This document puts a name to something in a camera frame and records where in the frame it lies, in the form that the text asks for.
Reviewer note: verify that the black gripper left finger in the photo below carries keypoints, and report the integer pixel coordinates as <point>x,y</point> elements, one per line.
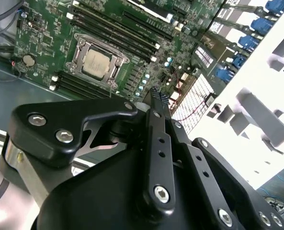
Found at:
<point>159,167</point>

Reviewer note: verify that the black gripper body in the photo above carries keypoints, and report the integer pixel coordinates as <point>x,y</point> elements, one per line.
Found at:
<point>96,196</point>

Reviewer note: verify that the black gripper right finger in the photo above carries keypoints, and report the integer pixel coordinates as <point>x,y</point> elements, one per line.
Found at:
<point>204,167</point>

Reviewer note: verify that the silver CPU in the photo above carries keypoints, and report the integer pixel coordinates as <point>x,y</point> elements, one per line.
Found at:
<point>96,63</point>

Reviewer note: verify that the metal socket cover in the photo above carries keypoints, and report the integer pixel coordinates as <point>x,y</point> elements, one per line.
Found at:
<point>80,54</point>

